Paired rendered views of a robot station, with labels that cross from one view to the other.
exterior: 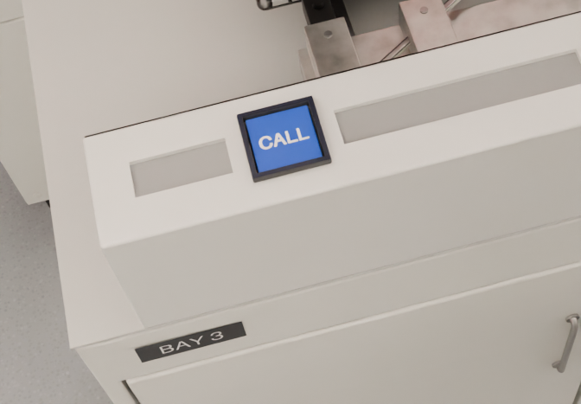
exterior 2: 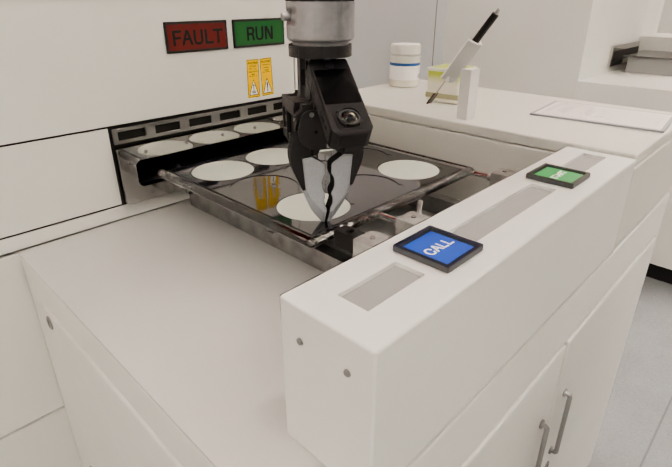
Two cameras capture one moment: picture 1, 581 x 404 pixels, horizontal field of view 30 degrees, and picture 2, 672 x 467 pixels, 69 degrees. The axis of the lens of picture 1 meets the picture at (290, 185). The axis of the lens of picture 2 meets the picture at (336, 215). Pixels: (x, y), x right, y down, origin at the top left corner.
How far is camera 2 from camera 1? 57 cm
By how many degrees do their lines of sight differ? 46
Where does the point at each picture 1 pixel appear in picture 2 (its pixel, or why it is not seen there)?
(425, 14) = (416, 218)
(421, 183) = (529, 259)
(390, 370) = not seen: outside the picture
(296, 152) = (457, 249)
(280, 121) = (425, 241)
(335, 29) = (374, 235)
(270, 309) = (442, 446)
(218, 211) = (444, 295)
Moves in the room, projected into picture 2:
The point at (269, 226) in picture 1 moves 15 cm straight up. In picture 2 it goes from (468, 313) to (492, 127)
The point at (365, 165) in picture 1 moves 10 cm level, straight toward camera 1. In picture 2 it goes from (503, 245) to (615, 297)
